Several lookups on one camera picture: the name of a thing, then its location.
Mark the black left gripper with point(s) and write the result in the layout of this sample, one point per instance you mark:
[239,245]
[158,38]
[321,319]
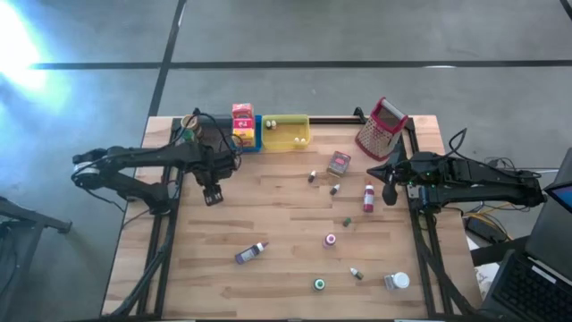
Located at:
[214,165]

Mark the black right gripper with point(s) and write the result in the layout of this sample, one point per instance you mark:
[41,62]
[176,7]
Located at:
[411,171]

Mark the small clear glass jar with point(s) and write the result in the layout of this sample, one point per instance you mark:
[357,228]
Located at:
[213,196]

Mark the yellow cereal box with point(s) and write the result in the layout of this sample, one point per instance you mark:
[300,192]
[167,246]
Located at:
[244,136]

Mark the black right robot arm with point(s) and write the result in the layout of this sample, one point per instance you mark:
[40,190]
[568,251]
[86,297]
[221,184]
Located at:
[482,192]

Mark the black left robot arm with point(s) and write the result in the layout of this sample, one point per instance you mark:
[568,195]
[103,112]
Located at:
[147,154]

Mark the red food colour bottle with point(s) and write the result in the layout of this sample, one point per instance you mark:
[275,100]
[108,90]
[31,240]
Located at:
[368,200]

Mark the red metal box grater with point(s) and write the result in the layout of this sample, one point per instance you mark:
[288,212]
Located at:
[380,134]

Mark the gold spice tin red label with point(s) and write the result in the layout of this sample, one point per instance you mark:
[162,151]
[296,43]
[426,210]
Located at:
[338,163]

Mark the dark brown dropper bottle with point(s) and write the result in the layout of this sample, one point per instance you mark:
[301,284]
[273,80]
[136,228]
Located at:
[312,176]
[334,190]

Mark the green-capped small dropper bottle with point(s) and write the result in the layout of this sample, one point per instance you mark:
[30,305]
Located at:
[347,222]

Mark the violet food colour bottle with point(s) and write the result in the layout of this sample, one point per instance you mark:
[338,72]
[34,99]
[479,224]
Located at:
[248,255]

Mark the blue plastic bin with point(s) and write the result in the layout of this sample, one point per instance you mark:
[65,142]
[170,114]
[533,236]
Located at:
[258,143]

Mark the grey translucent plastic bin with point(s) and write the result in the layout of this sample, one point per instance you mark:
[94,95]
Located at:
[221,123]

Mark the pink food colour bottle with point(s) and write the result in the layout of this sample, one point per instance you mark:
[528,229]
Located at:
[330,240]

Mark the yellow translucent plastic bin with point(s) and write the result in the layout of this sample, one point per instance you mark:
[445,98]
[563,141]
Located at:
[286,134]

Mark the white-capped dark dropper bottle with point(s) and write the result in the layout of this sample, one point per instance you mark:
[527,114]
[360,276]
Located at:
[356,273]

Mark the white-lidded seasoning jar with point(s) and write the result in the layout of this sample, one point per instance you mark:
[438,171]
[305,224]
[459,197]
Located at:
[397,282]

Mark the black power brick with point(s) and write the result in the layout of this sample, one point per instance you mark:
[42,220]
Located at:
[482,229]

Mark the green food colour bottle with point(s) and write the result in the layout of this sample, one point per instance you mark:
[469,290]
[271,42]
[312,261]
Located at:
[319,284]

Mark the black laptop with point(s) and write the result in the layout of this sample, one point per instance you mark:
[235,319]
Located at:
[527,286]

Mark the blue-lit monitor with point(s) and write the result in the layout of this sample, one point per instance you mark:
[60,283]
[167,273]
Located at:
[564,197]

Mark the black metal stand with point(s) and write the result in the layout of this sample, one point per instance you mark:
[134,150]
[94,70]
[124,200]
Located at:
[27,214]

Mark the black side table frame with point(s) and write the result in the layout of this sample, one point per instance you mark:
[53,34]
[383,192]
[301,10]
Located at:
[496,252]

